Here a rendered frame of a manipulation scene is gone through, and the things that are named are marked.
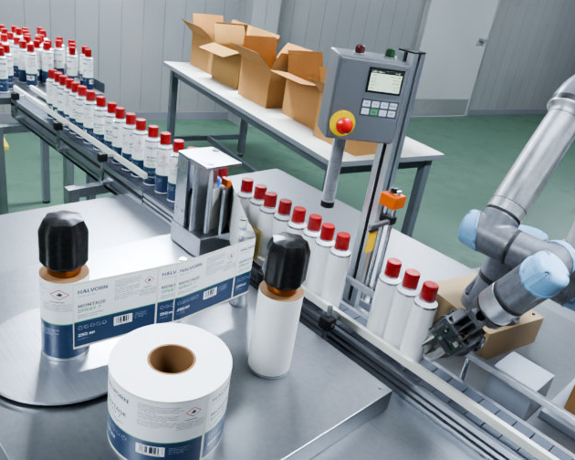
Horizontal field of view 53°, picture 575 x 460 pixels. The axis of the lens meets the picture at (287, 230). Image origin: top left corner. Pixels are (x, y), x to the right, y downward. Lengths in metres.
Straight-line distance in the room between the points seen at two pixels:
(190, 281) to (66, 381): 0.30
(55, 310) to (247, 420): 0.40
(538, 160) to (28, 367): 1.06
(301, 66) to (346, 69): 2.29
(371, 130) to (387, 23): 5.87
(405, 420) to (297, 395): 0.24
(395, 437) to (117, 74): 4.87
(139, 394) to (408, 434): 0.57
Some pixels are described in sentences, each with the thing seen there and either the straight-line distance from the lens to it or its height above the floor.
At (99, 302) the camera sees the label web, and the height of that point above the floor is 1.01.
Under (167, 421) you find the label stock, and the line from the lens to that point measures 0.94.
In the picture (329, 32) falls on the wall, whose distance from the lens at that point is 6.68.
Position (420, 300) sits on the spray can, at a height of 1.05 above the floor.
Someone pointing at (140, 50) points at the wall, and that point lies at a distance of 5.71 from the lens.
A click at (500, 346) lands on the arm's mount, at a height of 0.86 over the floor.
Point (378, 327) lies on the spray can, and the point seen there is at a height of 0.92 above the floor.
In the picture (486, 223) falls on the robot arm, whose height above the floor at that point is 1.24.
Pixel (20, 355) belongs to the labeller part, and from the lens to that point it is 1.23.
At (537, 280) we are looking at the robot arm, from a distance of 1.06.
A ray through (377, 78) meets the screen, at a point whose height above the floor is 1.44.
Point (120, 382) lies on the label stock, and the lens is 0.94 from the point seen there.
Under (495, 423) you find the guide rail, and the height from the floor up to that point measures 0.91.
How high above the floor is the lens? 1.65
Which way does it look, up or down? 25 degrees down
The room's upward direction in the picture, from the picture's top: 10 degrees clockwise
